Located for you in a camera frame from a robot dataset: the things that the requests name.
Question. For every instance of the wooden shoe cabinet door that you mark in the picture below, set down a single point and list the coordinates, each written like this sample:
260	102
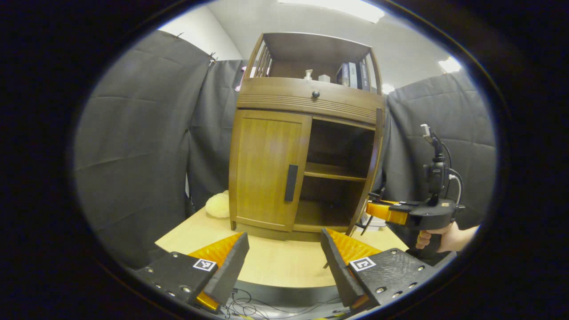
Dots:
262	169
373	173

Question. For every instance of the small ceiling light panel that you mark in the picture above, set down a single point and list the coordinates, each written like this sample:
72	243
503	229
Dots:
450	65

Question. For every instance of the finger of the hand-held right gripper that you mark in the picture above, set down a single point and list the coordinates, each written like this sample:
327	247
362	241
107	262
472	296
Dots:
386	212

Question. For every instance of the wooden double-door shoe cabinet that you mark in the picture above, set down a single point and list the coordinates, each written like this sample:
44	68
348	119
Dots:
311	49

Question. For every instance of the white pump bottle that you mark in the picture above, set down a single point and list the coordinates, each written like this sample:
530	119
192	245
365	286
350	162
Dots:
308	75

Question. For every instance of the small white box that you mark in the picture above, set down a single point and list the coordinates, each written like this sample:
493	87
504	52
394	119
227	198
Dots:
324	78

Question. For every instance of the wooden cabinet drawer with knob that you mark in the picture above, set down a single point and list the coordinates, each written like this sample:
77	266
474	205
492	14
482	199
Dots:
275	95

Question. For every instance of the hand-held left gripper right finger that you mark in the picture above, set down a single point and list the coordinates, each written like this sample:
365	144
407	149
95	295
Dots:
340	271

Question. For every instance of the grey-blue upright book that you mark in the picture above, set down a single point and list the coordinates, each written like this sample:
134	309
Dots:
353	75

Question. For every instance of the wooden inner cabinet shelf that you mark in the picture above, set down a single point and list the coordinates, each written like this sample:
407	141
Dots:
333	171

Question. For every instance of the long ceiling light panel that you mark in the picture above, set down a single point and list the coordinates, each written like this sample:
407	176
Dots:
338	6

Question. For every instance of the cream plush toy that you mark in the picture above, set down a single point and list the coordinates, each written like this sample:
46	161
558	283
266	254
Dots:
218	205

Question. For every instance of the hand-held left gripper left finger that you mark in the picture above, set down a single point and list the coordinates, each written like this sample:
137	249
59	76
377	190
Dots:
231	271

